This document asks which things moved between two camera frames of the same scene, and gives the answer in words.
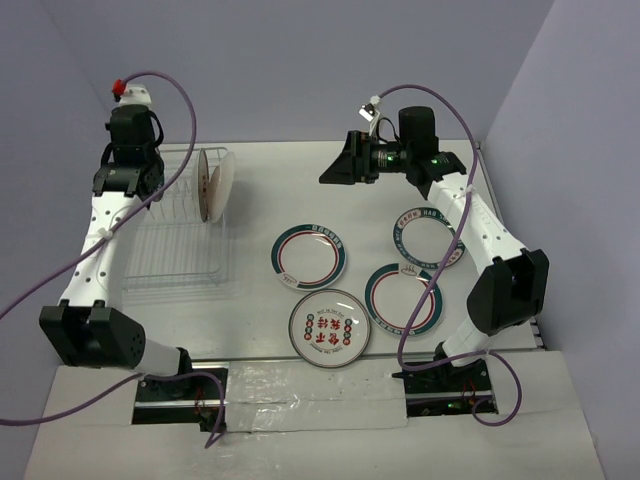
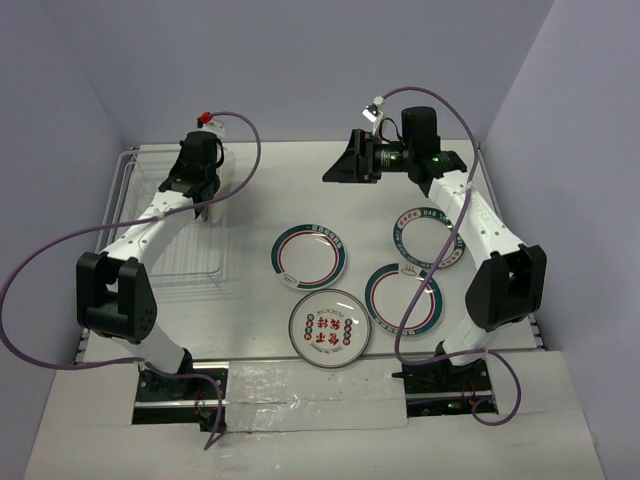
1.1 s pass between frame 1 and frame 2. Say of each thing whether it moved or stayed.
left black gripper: moved
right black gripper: stayed
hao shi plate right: stayed
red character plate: stayed
